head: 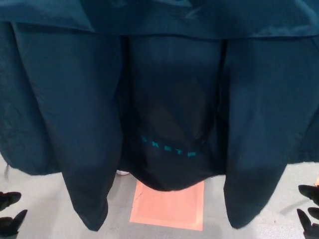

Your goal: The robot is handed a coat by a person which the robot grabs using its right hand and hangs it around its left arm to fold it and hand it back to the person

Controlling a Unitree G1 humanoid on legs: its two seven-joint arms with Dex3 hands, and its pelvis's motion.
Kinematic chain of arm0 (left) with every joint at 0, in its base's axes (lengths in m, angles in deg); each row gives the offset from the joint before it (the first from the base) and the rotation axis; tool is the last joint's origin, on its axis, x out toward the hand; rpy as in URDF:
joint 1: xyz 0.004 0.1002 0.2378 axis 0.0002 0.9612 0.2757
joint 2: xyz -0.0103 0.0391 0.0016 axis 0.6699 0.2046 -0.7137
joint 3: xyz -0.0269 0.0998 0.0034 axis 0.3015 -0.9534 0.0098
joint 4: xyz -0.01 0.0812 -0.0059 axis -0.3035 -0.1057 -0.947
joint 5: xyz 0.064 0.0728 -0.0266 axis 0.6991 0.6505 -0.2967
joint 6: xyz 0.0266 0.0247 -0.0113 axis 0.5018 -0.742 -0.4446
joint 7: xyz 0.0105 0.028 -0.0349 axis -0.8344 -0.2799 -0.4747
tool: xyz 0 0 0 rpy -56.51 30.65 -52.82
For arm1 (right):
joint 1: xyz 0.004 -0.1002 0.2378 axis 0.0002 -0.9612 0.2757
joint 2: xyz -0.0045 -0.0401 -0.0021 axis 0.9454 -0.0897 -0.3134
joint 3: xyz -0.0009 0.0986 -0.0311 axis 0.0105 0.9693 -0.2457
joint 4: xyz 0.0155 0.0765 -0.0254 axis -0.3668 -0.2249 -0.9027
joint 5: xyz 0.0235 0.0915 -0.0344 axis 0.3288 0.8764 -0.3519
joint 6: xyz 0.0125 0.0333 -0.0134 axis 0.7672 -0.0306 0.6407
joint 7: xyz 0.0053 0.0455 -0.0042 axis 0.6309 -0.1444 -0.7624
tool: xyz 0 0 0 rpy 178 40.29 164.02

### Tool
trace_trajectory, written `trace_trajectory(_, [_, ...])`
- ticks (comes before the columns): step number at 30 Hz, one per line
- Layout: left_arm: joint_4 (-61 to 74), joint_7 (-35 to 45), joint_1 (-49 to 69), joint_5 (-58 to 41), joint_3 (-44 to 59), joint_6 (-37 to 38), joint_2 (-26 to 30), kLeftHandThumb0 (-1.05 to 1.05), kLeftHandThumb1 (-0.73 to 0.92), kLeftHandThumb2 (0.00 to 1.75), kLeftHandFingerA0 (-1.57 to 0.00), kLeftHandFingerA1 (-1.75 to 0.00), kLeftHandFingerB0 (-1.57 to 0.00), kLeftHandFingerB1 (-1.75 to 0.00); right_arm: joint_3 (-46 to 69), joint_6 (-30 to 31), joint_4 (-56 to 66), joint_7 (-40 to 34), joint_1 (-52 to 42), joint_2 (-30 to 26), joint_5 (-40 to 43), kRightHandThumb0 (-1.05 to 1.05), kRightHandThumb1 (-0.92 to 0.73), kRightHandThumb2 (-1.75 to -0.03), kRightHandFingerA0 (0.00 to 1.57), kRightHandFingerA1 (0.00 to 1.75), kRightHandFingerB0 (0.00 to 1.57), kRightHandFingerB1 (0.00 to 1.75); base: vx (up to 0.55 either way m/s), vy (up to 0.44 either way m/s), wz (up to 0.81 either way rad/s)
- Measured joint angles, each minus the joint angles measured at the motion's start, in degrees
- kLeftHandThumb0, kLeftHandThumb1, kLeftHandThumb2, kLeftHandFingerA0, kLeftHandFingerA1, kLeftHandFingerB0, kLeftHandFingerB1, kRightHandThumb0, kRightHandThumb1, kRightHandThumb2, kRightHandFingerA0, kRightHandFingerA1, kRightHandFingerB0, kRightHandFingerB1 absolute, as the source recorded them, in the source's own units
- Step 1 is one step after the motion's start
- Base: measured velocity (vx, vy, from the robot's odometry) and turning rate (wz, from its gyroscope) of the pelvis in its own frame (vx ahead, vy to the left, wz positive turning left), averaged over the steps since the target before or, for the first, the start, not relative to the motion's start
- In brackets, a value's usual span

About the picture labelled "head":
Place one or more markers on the small orange floor marker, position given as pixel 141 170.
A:
pixel 317 181

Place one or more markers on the orange square floor mat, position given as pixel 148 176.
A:
pixel 167 209

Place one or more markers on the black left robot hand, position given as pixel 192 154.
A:
pixel 7 224

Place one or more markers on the dark teal coat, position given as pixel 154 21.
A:
pixel 74 99

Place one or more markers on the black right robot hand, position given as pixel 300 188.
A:
pixel 312 224

